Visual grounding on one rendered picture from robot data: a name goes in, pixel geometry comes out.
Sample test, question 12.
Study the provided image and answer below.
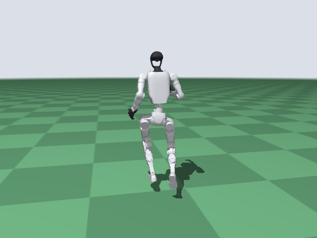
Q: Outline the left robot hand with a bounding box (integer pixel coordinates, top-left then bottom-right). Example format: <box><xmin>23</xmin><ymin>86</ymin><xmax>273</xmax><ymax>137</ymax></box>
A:
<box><xmin>128</xmin><ymin>109</ymin><xmax>137</xmax><ymax>119</ymax></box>

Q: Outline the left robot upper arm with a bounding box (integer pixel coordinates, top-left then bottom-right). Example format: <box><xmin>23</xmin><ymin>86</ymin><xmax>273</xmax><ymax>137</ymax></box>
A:
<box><xmin>137</xmin><ymin>73</ymin><xmax>148</xmax><ymax>100</ymax></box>

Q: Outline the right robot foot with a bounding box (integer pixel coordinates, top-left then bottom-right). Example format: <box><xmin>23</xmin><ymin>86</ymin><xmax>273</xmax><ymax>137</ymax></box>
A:
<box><xmin>169</xmin><ymin>172</ymin><xmax>177</xmax><ymax>189</ymax></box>

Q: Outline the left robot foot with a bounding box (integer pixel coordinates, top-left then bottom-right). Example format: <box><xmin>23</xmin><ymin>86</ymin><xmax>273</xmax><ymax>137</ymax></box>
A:
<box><xmin>148</xmin><ymin>173</ymin><xmax>157</xmax><ymax>182</ymax></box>

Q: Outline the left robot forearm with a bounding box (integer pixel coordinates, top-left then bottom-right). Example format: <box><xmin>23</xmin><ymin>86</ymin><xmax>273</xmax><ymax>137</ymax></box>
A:
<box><xmin>131</xmin><ymin>92</ymin><xmax>142</xmax><ymax>112</ymax></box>

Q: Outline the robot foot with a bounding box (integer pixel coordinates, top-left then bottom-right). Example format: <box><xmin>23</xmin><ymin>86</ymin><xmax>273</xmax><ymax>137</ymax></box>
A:
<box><xmin>148</xmin><ymin>173</ymin><xmax>157</xmax><ymax>182</ymax></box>
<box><xmin>169</xmin><ymin>172</ymin><xmax>177</xmax><ymax>189</ymax></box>

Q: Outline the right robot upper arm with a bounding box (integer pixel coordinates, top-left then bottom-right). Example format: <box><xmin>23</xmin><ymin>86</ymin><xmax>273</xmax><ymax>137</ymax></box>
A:
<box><xmin>169</xmin><ymin>73</ymin><xmax>184</xmax><ymax>100</ymax></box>

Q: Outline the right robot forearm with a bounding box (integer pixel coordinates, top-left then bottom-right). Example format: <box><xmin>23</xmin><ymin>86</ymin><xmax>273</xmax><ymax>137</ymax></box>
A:
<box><xmin>171</xmin><ymin>91</ymin><xmax>177</xmax><ymax>98</ymax></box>

